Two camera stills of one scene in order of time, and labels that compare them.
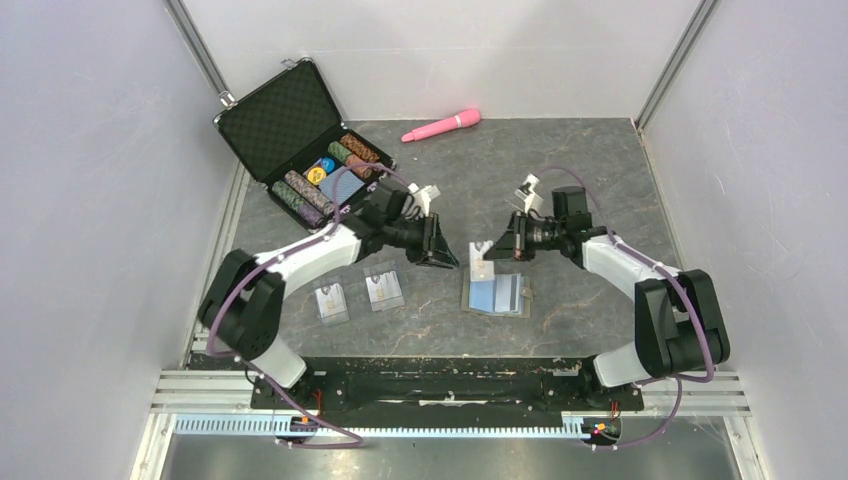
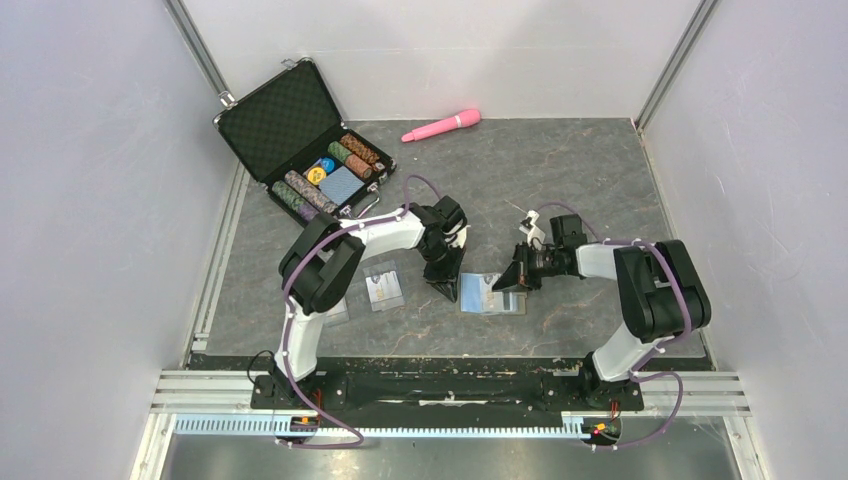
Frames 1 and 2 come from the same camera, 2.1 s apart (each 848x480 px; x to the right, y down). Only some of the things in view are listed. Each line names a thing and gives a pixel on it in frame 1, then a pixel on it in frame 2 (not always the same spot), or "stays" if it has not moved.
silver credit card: [480, 269] → [477, 295]
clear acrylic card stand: [383, 286] stays
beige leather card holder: [506, 295] stays
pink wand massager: [461, 120] stays
